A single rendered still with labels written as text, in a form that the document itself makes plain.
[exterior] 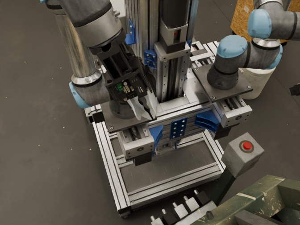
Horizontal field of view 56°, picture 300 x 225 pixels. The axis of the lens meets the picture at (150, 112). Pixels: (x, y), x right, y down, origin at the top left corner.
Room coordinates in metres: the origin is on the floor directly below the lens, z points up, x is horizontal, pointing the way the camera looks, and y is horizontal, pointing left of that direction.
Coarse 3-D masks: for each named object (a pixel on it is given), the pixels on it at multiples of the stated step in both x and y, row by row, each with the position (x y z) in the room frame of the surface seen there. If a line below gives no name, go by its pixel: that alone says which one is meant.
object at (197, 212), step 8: (200, 192) 0.45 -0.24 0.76; (192, 200) 0.42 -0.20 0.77; (200, 200) 0.42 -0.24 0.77; (208, 200) 0.42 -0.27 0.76; (176, 208) 0.38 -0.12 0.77; (184, 208) 0.38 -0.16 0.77; (192, 208) 0.38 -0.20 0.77; (200, 208) 0.39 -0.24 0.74; (208, 208) 0.39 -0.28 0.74; (152, 216) 0.36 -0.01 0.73; (168, 216) 0.35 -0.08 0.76; (176, 216) 0.36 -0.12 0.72; (184, 216) 0.35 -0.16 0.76; (192, 216) 0.35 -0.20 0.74; (200, 216) 0.35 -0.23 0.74; (152, 224) 0.31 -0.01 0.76; (160, 224) 0.31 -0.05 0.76; (168, 224) 0.31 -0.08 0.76; (176, 224) 0.32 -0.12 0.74; (184, 224) 0.32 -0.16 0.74
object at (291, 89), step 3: (297, 84) 0.54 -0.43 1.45; (291, 87) 0.54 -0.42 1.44; (294, 87) 0.53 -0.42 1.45; (297, 87) 0.52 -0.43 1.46; (291, 90) 0.54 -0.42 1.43; (294, 90) 0.53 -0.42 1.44; (297, 90) 0.52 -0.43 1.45; (291, 93) 0.53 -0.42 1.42; (294, 93) 0.52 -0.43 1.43; (297, 93) 0.52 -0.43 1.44
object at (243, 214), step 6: (234, 216) 0.31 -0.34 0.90; (240, 216) 0.30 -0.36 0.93; (246, 216) 0.30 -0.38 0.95; (252, 216) 0.29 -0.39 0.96; (258, 216) 0.29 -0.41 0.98; (240, 222) 0.28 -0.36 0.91; (246, 222) 0.27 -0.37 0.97; (252, 222) 0.26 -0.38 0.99; (258, 222) 0.26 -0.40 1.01; (264, 222) 0.26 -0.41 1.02; (270, 222) 0.25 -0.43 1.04
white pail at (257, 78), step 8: (248, 72) 1.62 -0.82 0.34; (256, 72) 1.60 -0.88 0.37; (264, 72) 1.60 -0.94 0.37; (272, 72) 1.64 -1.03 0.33; (248, 80) 1.61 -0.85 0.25; (256, 80) 1.59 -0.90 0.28; (264, 80) 1.60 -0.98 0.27; (256, 88) 1.59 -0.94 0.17; (248, 96) 1.60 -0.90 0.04; (256, 96) 1.62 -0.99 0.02
